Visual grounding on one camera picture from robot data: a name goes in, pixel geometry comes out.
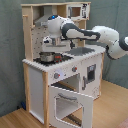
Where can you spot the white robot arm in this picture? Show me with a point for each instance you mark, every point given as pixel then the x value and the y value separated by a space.
pixel 62 29

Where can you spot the black toy stovetop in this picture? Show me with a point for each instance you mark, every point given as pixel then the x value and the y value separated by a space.
pixel 58 58

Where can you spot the small metal pot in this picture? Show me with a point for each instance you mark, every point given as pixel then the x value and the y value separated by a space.
pixel 47 56

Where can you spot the white microwave door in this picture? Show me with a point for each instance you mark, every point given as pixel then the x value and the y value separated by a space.
pixel 78 11

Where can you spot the left red oven knob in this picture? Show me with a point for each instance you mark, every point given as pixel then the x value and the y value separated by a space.
pixel 56 75

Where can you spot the white oven door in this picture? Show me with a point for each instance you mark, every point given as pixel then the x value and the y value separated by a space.
pixel 64 102

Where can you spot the black toy faucet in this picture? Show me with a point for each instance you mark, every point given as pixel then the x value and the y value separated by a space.
pixel 72 45

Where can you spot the grey range hood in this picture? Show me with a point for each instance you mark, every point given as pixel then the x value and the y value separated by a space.
pixel 45 13

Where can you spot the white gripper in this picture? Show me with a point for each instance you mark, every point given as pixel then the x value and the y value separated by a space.
pixel 55 45

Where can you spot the red oven knob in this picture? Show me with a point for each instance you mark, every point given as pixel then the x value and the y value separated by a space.
pixel 56 75
pixel 74 69

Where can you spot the white cabinet door with dispenser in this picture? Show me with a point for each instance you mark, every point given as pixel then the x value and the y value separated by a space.
pixel 91 76

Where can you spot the right red oven knob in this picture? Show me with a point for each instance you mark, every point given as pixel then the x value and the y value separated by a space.
pixel 74 69

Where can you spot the wooden toy kitchen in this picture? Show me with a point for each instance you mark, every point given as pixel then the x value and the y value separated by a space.
pixel 38 78

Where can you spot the grey toy sink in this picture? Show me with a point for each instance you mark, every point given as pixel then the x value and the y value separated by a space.
pixel 80 51

